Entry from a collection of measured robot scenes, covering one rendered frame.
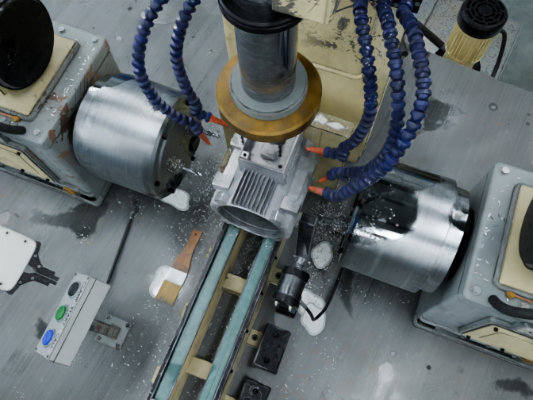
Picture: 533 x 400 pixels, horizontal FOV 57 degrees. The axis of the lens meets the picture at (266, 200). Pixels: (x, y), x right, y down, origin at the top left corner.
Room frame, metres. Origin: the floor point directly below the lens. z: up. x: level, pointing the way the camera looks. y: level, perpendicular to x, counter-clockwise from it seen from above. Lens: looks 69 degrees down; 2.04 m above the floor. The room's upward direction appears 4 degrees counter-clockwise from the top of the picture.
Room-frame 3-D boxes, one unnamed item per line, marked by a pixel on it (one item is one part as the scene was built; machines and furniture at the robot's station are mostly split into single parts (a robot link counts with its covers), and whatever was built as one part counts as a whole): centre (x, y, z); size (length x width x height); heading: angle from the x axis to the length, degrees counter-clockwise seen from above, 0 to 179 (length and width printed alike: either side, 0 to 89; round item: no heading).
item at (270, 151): (0.47, -0.02, 1.11); 0.12 x 0.11 x 0.07; 155
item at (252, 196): (0.44, 0.00, 1.01); 0.20 x 0.19 x 0.19; 155
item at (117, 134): (0.59, 0.32, 1.04); 0.37 x 0.25 x 0.25; 65
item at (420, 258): (0.30, -0.30, 1.04); 0.41 x 0.25 x 0.25; 65
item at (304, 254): (0.26, -0.07, 1.12); 0.04 x 0.03 x 0.26; 155
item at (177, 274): (0.31, 0.23, 0.80); 0.21 x 0.05 x 0.01; 153
